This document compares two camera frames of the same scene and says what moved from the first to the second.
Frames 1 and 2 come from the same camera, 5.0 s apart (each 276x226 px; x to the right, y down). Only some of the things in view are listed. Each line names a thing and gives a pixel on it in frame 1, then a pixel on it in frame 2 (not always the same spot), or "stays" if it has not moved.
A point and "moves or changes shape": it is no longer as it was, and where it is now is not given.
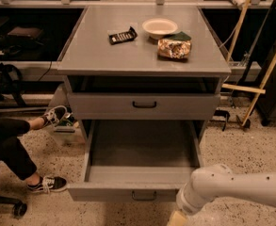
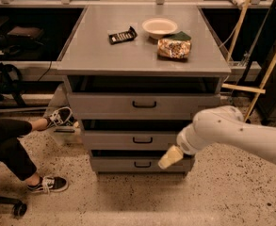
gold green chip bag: x=174 y=47 stays
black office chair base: x=19 y=208 stays
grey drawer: x=137 y=160 moves or changes shape
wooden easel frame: x=257 y=89 stays
